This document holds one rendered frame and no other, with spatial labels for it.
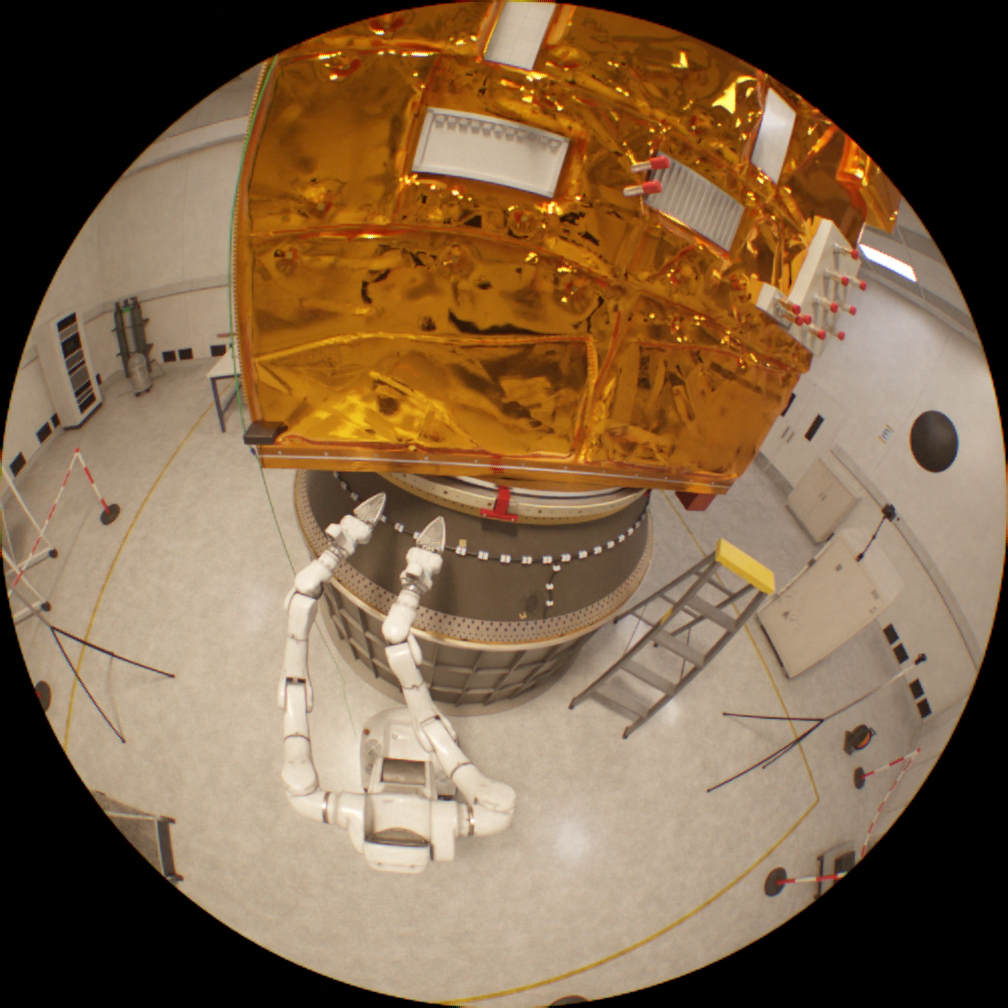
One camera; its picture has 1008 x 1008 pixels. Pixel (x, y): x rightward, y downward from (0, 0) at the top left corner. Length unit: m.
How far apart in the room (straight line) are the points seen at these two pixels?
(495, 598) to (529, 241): 1.16
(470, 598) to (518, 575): 0.20
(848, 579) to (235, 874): 5.29
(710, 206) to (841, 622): 3.67
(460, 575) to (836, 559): 3.54
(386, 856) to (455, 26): 1.61
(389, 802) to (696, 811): 2.65
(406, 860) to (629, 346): 1.30
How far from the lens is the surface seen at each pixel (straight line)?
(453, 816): 0.86
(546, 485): 1.20
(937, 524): 7.77
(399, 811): 0.96
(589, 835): 2.74
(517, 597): 1.36
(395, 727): 2.19
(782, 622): 4.33
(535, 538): 1.27
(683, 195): 1.06
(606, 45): 1.04
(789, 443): 8.66
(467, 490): 1.13
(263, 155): 0.94
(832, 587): 4.02
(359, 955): 2.81
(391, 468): 1.11
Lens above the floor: 2.45
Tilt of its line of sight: 42 degrees down
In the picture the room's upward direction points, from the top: 18 degrees clockwise
